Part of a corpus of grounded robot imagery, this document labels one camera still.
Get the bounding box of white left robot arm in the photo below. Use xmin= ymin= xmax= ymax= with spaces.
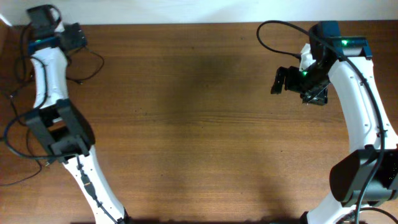
xmin=25 ymin=4 xmax=131 ymax=223

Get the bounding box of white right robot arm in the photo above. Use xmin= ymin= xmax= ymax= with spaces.
xmin=271 ymin=21 xmax=397 ymax=223

